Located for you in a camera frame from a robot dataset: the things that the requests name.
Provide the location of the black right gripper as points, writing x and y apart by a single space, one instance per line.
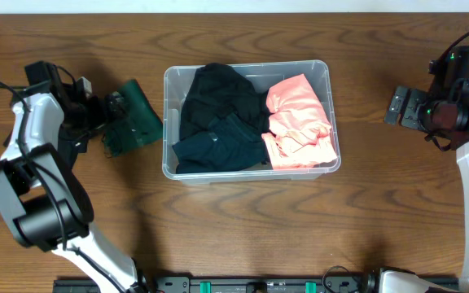
414 118

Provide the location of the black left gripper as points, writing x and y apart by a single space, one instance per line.
97 112

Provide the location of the dark green cloth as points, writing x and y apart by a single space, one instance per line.
131 121

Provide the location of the black garment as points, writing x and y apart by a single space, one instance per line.
217 91

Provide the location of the dark navy cloth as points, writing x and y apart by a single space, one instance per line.
227 145

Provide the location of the salmon pink cloth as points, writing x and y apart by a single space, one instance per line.
299 133

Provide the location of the black cloth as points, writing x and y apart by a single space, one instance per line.
70 145

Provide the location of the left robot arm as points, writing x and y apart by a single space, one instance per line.
41 201

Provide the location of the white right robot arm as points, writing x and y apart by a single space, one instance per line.
462 159

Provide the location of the clear plastic storage bin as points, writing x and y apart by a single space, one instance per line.
177 82

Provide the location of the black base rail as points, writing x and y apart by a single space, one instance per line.
239 285

